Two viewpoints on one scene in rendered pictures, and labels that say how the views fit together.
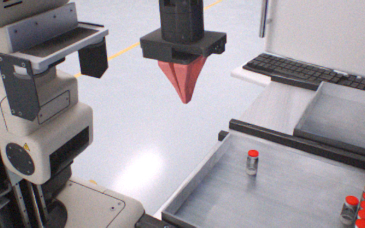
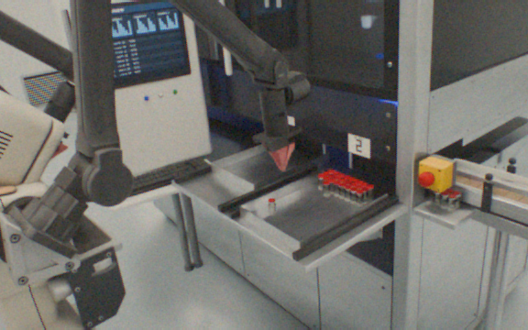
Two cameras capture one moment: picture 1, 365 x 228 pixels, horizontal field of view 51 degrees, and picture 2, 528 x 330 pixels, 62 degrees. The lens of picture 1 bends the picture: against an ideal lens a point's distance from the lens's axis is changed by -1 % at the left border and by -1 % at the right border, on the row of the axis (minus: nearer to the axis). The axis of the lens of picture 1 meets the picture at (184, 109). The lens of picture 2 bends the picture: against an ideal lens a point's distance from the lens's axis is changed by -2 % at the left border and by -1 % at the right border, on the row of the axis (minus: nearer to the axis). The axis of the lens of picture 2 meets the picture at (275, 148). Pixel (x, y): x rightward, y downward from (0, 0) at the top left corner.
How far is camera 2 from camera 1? 0.93 m
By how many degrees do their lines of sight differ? 60
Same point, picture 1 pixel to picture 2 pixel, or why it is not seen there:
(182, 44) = (291, 132)
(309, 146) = (268, 187)
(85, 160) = not seen: outside the picture
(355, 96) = (232, 160)
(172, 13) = (283, 119)
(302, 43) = (135, 159)
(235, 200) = (293, 224)
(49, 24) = not seen: hidden behind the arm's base
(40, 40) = not seen: hidden behind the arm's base
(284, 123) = (233, 192)
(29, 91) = (115, 280)
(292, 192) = (299, 204)
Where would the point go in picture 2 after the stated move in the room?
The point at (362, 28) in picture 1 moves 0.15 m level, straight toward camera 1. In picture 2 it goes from (174, 126) to (194, 134)
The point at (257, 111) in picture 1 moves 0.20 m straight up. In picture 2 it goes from (210, 198) to (202, 139)
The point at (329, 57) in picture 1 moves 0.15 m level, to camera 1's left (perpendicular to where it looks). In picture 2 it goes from (159, 159) to (137, 174)
